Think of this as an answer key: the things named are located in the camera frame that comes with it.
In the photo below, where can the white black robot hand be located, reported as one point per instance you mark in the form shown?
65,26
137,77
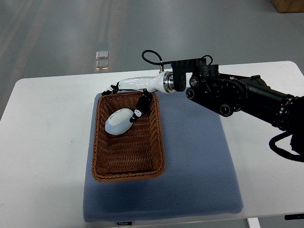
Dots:
163,82

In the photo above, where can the light blue plush toy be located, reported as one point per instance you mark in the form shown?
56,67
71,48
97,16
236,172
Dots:
119,122

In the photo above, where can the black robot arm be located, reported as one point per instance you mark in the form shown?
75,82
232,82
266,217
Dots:
225,94

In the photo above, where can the brown wicker basket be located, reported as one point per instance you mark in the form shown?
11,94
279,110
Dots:
134,155

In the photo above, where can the lower metal floor plate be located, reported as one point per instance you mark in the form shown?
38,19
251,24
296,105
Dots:
101,65

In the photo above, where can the metal floor plate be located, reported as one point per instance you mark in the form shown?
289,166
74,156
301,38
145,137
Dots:
101,65
102,54

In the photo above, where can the upper metal floor plate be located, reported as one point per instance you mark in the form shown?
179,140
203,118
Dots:
102,54

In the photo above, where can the blue quilted mat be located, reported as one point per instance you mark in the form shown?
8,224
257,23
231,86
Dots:
199,177

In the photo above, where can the brown cardboard box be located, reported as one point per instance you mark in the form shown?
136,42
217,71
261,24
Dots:
288,6

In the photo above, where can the white table leg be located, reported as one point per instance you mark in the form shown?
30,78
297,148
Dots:
253,223

